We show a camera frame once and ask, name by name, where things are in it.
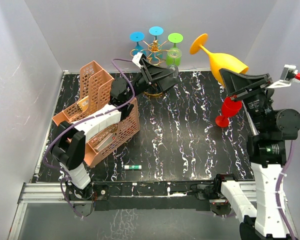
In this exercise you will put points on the green wine glass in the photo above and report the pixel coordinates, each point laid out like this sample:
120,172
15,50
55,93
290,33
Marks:
175,38

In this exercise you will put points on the red wine glass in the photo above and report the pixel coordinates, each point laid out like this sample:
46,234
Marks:
228,110

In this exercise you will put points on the clear wine glass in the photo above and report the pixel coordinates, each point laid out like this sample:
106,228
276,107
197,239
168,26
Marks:
173,60

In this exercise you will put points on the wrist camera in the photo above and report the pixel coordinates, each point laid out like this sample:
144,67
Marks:
137,59
289,75

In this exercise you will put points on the pink plastic file organizer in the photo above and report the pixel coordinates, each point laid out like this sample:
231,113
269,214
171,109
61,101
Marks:
95,87

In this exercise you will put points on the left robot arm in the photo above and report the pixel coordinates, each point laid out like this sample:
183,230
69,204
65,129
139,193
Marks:
104,117

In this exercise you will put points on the blue wine glass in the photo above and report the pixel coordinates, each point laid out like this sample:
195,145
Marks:
137,37

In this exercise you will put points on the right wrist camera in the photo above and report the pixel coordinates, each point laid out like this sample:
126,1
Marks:
289,75

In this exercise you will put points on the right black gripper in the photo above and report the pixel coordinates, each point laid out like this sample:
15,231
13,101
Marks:
238,84

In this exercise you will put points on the gold wire glass rack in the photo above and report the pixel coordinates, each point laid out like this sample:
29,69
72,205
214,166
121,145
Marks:
156,55

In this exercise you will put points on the cyan wine glass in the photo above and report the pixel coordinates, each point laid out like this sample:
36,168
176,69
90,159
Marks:
156,31

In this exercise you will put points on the silver box in organizer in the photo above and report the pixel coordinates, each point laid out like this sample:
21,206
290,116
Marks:
105,142

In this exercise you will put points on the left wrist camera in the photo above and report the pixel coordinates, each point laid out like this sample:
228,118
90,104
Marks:
137,59

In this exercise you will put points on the yellow wine glass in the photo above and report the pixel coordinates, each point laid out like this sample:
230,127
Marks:
218,61

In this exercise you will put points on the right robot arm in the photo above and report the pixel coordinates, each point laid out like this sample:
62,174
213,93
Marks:
266,148

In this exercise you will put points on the green white glue stick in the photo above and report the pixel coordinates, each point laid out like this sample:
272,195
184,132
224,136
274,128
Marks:
132,167

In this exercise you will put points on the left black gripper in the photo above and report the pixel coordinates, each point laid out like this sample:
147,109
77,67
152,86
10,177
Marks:
152,73

